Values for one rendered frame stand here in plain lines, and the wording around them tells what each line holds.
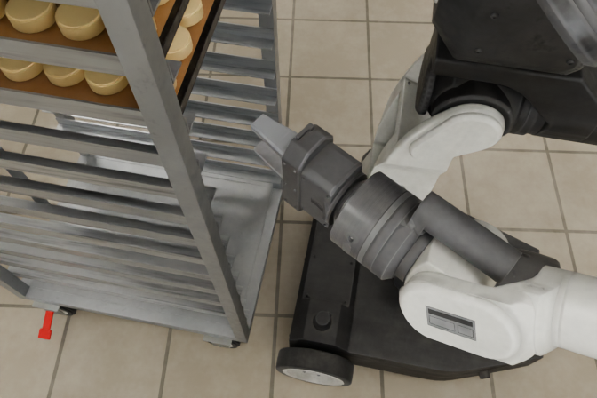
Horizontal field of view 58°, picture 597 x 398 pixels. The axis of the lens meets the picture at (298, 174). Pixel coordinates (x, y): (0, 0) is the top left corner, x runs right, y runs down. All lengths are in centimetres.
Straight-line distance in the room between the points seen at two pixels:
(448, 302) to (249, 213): 113
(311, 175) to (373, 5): 184
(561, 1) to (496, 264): 23
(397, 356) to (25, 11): 113
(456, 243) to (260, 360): 114
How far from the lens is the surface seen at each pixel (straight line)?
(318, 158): 54
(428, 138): 78
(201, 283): 123
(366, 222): 51
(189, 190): 70
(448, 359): 146
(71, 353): 171
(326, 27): 223
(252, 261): 151
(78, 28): 62
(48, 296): 162
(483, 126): 75
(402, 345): 144
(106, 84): 68
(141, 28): 49
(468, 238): 50
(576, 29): 37
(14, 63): 74
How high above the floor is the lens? 155
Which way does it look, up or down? 60 degrees down
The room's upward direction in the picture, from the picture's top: straight up
